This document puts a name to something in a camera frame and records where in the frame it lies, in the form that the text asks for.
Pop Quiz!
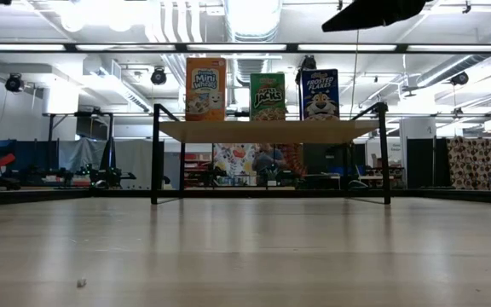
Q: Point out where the silver air duct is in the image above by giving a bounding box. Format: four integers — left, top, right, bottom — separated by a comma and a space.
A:
222, 0, 284, 43

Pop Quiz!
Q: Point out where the black rig crossbar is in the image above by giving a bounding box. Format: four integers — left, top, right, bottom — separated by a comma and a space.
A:
0, 41, 491, 55

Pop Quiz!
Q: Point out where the red shelving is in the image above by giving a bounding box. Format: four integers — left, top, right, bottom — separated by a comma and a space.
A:
183, 152, 213, 189

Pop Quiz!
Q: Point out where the black panel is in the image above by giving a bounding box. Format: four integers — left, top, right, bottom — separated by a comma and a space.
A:
406, 136, 437, 189

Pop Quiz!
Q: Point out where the brown patterned curtain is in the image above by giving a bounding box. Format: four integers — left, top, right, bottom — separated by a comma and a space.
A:
445, 136, 491, 191

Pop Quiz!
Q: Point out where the grey cloth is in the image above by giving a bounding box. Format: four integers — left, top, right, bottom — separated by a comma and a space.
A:
57, 137, 111, 172

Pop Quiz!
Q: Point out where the colourful poster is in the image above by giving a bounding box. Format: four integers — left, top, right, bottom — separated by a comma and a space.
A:
212, 143, 255, 188

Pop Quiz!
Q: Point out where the white partition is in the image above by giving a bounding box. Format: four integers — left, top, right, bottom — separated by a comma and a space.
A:
113, 139, 166, 190

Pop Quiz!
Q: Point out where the wooden shelf table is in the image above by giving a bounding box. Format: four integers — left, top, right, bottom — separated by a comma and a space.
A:
150, 101, 392, 206

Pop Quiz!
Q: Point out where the blue partition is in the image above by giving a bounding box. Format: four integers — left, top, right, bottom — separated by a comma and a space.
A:
0, 139, 61, 171

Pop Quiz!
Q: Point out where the person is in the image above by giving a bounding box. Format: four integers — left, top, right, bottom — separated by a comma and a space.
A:
251, 142, 288, 182

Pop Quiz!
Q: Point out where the orange Mini Wheats cereal box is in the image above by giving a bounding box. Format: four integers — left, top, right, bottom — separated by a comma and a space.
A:
185, 56, 228, 122

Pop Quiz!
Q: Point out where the black round ceiling fixture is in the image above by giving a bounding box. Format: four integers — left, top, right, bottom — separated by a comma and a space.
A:
449, 70, 470, 87
4, 72, 25, 94
299, 54, 318, 72
150, 67, 168, 86

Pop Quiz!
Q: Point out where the blue Frosted Flakes cereal box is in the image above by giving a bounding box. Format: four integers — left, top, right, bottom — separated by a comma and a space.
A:
300, 68, 341, 122

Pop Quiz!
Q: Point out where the black metal rig frame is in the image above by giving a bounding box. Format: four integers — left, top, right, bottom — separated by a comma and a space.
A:
388, 187, 491, 206
0, 187, 155, 209

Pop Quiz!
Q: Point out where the green Apple Jacks cereal box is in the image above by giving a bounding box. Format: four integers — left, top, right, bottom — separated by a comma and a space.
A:
249, 72, 286, 122

